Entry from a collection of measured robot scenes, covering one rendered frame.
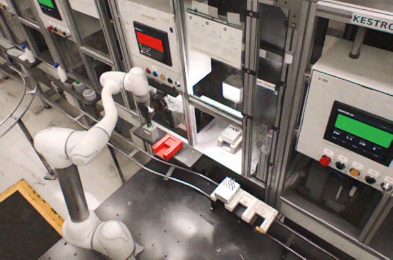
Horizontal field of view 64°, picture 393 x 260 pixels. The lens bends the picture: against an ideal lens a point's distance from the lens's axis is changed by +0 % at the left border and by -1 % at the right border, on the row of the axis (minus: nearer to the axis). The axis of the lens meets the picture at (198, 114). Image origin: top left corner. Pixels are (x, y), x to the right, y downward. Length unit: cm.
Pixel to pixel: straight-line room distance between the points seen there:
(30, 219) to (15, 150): 100
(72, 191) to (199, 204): 82
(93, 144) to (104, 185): 179
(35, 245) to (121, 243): 140
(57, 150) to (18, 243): 178
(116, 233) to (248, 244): 75
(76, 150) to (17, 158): 248
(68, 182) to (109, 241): 38
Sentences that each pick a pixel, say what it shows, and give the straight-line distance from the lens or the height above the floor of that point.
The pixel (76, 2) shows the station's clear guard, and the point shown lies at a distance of 229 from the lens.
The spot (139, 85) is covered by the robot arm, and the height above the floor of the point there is 141.
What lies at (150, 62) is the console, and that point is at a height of 149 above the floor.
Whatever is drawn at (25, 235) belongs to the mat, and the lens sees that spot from 322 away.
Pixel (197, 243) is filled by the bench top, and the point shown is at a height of 68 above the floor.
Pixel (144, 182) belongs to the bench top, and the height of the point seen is 68.
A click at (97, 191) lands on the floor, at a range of 320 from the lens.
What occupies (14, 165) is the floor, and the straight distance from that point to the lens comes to 385.
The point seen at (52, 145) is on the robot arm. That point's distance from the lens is 153.
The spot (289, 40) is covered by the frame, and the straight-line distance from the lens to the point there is 123.
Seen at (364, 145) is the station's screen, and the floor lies 156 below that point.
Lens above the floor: 247
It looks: 42 degrees down
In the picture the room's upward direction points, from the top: 5 degrees counter-clockwise
